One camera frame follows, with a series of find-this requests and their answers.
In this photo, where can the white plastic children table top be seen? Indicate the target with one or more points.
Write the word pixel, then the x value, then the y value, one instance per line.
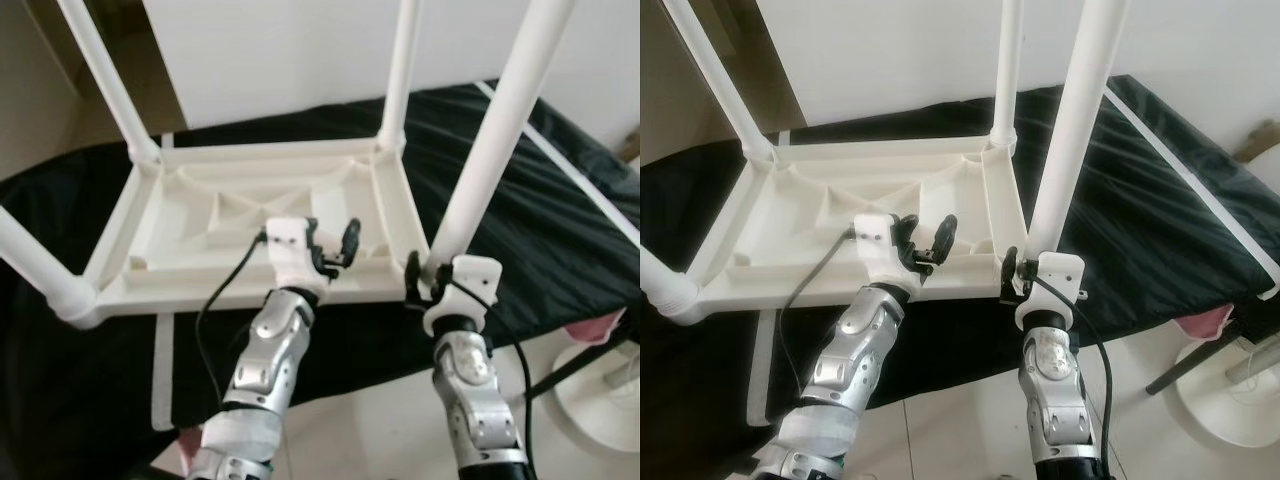
pixel 800 285
pixel 200 290

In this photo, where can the black table cloth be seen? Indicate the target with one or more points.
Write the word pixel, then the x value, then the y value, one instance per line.
pixel 530 250
pixel 1150 260

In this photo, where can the pink cloth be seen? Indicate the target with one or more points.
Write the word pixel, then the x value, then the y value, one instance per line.
pixel 188 455
pixel 592 329
pixel 1205 322

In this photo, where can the brown furry object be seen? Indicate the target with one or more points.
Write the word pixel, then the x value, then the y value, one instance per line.
pixel 631 152
pixel 1262 140

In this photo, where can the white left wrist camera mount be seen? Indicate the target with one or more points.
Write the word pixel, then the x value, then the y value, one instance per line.
pixel 290 245
pixel 878 240

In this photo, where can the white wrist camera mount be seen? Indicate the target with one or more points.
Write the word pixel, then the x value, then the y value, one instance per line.
pixel 290 245
pixel 1060 272
pixel 878 240
pixel 475 275

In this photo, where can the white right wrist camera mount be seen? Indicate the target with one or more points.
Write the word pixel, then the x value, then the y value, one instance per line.
pixel 1060 272
pixel 475 275

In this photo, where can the black metal table frame leg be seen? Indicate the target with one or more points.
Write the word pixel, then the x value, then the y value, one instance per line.
pixel 565 370
pixel 1190 365

